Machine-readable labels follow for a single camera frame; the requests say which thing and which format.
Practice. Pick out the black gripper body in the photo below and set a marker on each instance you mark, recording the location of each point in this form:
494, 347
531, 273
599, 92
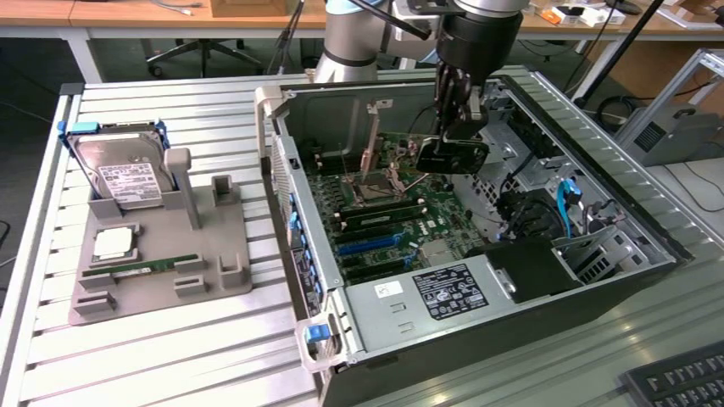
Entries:
478, 42

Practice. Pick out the graphics card with black cooler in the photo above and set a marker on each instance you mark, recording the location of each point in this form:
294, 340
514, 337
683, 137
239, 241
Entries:
447, 159

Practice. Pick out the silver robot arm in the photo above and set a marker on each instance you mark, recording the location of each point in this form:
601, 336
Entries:
346, 42

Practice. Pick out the silver disk bay cage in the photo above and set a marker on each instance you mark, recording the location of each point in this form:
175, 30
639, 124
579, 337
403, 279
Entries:
515, 152

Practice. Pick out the small orange box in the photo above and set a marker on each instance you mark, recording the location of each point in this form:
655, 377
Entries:
547, 16

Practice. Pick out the silver socket cover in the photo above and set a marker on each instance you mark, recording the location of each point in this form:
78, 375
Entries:
405, 178

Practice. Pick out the white flat box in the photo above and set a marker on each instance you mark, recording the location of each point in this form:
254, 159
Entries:
602, 18

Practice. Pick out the thin socket locking lever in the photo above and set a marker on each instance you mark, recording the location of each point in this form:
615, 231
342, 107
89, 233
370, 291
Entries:
345, 163

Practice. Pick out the CPU socket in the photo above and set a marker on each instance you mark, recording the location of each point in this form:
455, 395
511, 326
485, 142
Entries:
371, 191

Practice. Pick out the green motherboard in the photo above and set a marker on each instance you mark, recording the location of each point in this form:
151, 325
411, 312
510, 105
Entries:
435, 212

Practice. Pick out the black stand pole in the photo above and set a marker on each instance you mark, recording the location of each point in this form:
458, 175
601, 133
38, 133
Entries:
626, 42

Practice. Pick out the black RAM stick with label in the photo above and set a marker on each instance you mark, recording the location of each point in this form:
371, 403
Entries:
379, 218

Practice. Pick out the silver chipset heatsink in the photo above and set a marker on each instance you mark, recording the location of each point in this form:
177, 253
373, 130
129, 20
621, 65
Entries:
438, 251

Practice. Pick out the grey computer tower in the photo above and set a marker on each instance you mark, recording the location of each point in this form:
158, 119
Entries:
679, 135

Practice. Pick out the blue expansion slot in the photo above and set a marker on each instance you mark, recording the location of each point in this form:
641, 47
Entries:
367, 245

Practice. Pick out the brown cardboard box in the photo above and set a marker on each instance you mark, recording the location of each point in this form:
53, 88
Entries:
249, 8

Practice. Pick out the black office chair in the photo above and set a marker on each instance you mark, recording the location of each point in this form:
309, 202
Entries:
203, 55

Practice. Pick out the grey power supply unit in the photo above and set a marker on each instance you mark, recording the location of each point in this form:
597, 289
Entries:
397, 313

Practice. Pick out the black open PC case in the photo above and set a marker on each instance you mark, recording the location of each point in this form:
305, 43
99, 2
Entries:
566, 322

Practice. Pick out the blue case latch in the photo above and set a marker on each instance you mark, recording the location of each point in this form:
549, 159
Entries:
315, 332

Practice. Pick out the grey parts rack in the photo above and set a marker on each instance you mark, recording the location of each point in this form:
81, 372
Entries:
170, 237

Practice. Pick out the hard disk in blue carrier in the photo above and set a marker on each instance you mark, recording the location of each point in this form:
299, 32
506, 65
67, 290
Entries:
91, 148

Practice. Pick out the green RAM stick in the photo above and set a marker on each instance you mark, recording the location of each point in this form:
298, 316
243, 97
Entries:
142, 267

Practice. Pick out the silver CPU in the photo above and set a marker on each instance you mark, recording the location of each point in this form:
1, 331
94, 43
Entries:
114, 243

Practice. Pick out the black keyboard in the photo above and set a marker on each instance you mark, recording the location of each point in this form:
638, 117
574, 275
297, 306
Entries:
679, 381

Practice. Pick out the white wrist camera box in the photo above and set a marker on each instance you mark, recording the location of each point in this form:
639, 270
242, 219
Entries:
413, 17

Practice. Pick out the silver slotted drive bracket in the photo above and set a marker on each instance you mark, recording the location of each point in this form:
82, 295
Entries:
599, 254

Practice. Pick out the aluminium profile frame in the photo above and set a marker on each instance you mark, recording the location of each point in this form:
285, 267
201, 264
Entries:
709, 55

